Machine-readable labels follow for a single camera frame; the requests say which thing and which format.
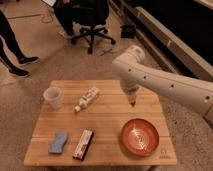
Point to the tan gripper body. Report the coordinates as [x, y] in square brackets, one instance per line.
[131, 97]

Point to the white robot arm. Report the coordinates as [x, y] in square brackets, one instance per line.
[192, 93]

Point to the white plastic bottle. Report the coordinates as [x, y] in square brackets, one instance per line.
[88, 98]

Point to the orange ceramic bowl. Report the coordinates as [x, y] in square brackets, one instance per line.
[140, 137]

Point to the wooden table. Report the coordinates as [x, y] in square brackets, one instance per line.
[105, 116]

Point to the small black box on floor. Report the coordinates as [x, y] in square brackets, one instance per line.
[127, 31]

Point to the translucent plastic cup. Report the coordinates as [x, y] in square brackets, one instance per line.
[52, 96]

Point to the black office chair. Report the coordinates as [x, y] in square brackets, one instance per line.
[92, 16]

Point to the blue sponge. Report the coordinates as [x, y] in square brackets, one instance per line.
[57, 145]

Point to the seated person in dark clothes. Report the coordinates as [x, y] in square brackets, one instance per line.
[63, 13]

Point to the standing person in black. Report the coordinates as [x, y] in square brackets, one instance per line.
[7, 34]

